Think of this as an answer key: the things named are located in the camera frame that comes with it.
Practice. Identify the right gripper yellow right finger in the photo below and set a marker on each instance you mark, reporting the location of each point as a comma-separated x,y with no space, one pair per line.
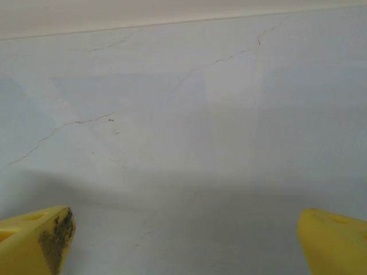
332,246

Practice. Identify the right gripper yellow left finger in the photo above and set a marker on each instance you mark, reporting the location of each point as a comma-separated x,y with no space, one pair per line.
25,243

